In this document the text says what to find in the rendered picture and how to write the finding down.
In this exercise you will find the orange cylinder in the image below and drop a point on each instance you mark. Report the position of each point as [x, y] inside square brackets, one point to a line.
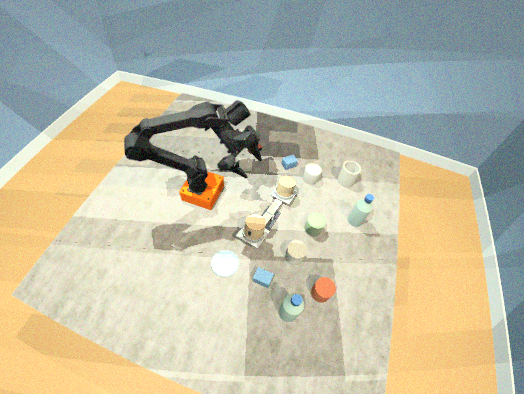
[323, 289]

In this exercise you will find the green cylinder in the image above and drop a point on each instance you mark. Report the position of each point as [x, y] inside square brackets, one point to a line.
[314, 224]

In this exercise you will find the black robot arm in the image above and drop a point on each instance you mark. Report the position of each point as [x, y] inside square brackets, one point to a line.
[138, 148]

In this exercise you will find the white balance beam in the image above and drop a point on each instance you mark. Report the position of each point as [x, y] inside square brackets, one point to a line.
[270, 215]

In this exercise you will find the light blue block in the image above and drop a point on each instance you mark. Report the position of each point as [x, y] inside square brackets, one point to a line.
[289, 162]
[263, 277]

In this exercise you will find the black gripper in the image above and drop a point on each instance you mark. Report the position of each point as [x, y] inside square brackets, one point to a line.
[229, 162]

